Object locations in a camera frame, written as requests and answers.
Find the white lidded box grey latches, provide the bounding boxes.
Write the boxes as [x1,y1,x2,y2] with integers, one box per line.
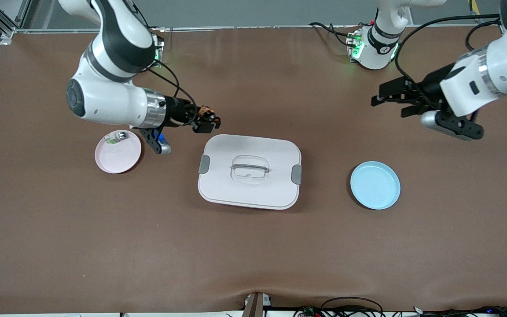
[197,134,302,210]

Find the pink round plate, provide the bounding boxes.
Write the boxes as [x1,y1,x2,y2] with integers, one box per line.
[94,129,143,174]

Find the light blue round plate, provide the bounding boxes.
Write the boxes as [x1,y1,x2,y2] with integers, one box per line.
[350,161,401,210]

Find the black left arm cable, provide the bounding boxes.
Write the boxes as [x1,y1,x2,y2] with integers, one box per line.
[465,19,501,52]
[395,14,501,85]

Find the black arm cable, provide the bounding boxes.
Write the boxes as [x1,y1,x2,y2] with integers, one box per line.
[395,14,501,85]
[143,62,199,116]
[465,19,501,52]

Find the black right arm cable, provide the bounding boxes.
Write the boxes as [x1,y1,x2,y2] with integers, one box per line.
[143,62,199,116]

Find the green push-button switch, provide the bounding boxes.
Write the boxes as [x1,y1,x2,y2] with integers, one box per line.
[106,131,129,145]

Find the black left base cable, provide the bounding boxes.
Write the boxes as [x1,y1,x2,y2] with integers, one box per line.
[309,22,354,47]

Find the aluminium table edge rail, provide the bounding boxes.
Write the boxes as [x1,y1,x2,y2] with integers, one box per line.
[14,24,507,35]

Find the metal table edge bracket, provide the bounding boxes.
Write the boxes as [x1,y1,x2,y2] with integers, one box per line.
[241,292,272,317]

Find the aluminium frame profile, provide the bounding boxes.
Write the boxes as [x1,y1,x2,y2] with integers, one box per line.
[0,0,33,41]

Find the tangled black cable bundle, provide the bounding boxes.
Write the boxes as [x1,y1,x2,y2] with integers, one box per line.
[293,296,507,317]

